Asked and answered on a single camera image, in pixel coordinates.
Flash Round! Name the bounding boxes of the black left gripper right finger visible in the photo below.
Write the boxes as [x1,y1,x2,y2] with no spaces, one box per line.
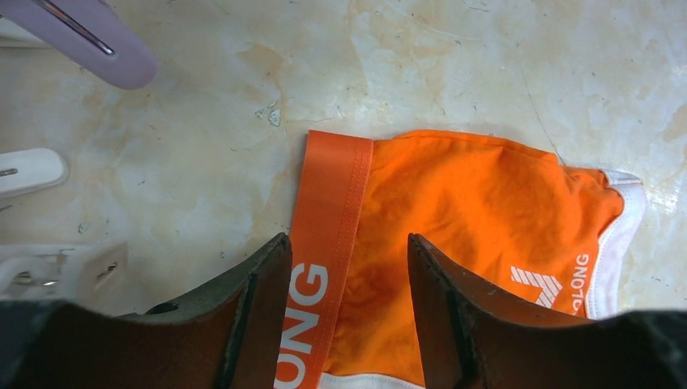
[408,234,686,388]

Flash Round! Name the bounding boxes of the orange underwear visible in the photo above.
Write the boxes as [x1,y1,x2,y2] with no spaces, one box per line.
[274,130,646,388]

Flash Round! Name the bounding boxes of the white clothes peg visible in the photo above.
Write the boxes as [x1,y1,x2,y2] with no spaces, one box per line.
[1,147,70,199]

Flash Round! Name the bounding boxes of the white multi-clip hanger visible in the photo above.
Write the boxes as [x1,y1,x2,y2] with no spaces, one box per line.
[1,16,128,310]

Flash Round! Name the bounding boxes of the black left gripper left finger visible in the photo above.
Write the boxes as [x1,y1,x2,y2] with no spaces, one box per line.
[1,233,292,388]

